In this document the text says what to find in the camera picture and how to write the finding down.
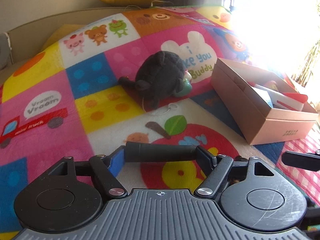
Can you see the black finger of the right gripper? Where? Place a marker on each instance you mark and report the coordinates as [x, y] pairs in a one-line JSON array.
[[306, 161]]

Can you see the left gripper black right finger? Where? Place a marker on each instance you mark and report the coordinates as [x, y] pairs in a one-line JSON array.
[[216, 169]]

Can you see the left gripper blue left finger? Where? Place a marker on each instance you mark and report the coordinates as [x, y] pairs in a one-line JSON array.
[[105, 168]]

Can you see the black cylinder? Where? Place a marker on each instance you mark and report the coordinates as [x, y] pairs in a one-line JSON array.
[[136, 152]]

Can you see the white red foam rocket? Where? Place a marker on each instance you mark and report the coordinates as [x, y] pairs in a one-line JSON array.
[[290, 101]]

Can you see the blue wet wipes pack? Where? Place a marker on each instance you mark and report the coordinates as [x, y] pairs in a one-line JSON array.
[[264, 95]]

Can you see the pink cardboard box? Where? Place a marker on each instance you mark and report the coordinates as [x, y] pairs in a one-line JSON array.
[[259, 122]]

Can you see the colourful cartoon play mat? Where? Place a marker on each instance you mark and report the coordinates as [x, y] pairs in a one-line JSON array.
[[65, 105]]

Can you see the small pink teal figurine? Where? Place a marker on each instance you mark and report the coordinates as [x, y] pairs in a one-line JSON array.
[[187, 87]]

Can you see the black plush toy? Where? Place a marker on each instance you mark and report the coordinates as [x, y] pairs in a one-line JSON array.
[[159, 77]]

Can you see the grey neck pillow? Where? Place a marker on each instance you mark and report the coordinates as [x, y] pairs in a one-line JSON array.
[[5, 50]]

